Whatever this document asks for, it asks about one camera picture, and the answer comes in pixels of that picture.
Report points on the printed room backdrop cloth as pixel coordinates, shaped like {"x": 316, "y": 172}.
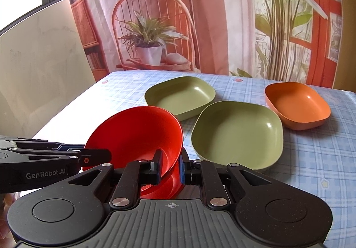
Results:
{"x": 284, "y": 40}

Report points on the yellow wooden panel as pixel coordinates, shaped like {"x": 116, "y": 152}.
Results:
{"x": 345, "y": 72}

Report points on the orange square plate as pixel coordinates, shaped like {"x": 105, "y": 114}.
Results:
{"x": 298, "y": 106}

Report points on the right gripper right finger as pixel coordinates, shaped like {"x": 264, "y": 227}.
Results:
{"x": 204, "y": 175}

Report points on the green square plate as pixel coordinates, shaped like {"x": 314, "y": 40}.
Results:
{"x": 237, "y": 132}
{"x": 185, "y": 97}

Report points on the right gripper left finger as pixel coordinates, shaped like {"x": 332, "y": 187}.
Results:
{"x": 135, "y": 175}

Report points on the red round bowl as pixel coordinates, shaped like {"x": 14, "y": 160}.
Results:
{"x": 136, "y": 133}
{"x": 168, "y": 187}

